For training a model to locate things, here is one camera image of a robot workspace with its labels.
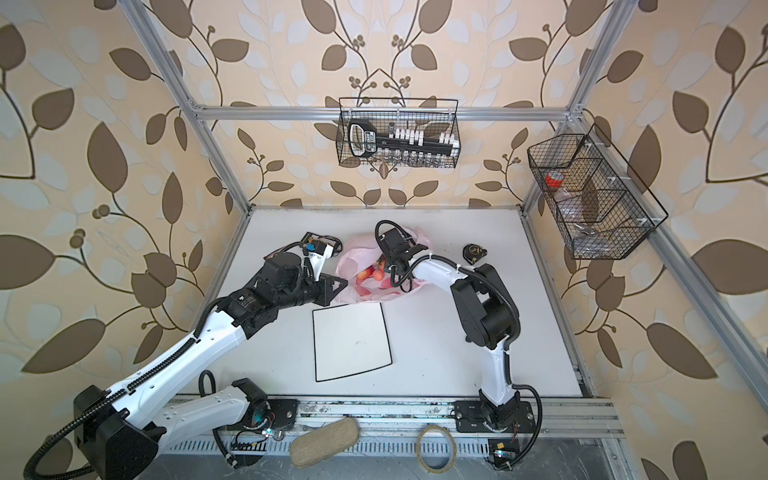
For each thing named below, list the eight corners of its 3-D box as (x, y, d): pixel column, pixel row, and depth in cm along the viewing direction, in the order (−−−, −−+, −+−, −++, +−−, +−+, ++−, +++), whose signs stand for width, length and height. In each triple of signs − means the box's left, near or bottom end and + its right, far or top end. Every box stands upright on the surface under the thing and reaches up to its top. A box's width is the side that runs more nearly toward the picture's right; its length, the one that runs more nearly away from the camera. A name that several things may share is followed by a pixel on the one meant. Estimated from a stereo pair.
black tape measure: (471, 264, 105) (473, 260, 103) (458, 252, 108) (460, 248, 106) (485, 255, 107) (487, 250, 105) (472, 243, 111) (474, 239, 109)
